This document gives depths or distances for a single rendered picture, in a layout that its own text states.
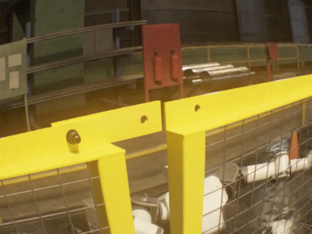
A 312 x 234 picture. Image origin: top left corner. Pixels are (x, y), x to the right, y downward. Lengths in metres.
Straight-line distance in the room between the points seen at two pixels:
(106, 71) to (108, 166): 10.24
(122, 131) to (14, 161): 0.22
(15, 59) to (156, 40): 3.14
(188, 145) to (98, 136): 0.15
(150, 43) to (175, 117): 7.27
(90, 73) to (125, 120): 9.95
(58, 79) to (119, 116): 8.90
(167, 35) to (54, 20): 2.94
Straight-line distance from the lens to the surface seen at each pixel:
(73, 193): 4.92
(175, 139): 0.70
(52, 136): 0.61
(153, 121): 0.70
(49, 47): 9.39
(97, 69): 10.69
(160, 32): 8.12
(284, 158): 1.76
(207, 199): 1.58
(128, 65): 11.19
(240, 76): 9.79
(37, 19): 9.26
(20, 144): 0.59
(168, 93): 10.18
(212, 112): 0.78
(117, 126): 0.67
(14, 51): 6.66
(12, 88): 6.69
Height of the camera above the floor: 2.00
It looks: 13 degrees down
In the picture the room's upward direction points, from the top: 3 degrees counter-clockwise
